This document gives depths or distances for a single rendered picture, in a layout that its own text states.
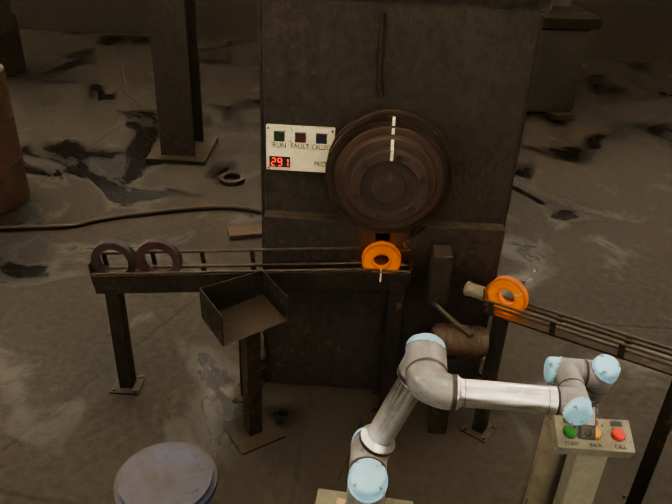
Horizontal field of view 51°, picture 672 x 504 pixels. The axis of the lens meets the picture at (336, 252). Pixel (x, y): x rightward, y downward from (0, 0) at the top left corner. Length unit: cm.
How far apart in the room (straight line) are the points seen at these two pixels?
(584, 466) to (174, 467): 131
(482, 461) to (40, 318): 229
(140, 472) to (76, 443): 80
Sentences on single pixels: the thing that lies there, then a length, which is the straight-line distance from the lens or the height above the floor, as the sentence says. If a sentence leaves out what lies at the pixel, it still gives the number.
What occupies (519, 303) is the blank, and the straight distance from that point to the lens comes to 272.
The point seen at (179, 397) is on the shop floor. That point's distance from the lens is 327.
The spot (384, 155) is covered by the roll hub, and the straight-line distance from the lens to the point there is 245.
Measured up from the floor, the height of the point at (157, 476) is 43.
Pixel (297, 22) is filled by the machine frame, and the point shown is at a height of 162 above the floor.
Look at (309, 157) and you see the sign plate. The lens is 270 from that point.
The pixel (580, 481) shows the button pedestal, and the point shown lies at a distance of 251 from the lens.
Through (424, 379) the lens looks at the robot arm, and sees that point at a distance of 190.
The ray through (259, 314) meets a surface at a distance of 269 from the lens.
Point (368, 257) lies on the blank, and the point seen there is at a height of 75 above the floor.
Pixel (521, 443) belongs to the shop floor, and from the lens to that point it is 317.
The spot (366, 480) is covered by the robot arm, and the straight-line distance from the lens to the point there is 215.
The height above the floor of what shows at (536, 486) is 21.
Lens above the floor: 219
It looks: 31 degrees down
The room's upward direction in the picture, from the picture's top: 3 degrees clockwise
